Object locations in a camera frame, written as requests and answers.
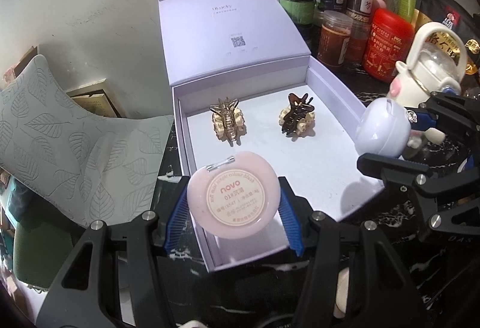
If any lavender round case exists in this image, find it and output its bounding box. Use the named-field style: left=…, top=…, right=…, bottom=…
left=354, top=97, right=411, bottom=158

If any pink round blush compact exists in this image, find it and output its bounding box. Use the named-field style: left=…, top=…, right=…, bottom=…
left=186, top=152, right=281, bottom=239

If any white cartoon dog water bottle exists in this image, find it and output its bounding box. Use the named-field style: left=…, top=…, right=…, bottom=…
left=386, top=22, right=467, bottom=120

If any red canister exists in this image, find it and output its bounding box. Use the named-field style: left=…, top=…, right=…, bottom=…
left=362, top=9, right=414, bottom=83

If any brown pearl hair claw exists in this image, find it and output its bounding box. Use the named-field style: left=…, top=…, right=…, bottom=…
left=279, top=93, right=315, bottom=136

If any grey leaf pattern cushion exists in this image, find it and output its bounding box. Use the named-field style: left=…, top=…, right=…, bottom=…
left=1, top=55, right=173, bottom=226

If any gold pearl hair claw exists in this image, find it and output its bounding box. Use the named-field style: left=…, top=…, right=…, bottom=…
left=209, top=97, right=247, bottom=146

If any black snack bag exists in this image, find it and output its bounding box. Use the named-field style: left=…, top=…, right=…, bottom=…
left=412, top=0, right=479, bottom=56

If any orange spice jar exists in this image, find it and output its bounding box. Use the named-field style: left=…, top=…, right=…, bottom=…
left=317, top=10, right=353, bottom=69

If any lavender open gift box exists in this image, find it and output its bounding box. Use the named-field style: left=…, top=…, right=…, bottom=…
left=152, top=0, right=387, bottom=273

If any green black lid jar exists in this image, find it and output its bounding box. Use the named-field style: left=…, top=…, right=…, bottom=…
left=279, top=0, right=316, bottom=26

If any wall vent panel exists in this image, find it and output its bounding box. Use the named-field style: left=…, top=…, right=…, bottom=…
left=67, top=79, right=126, bottom=118

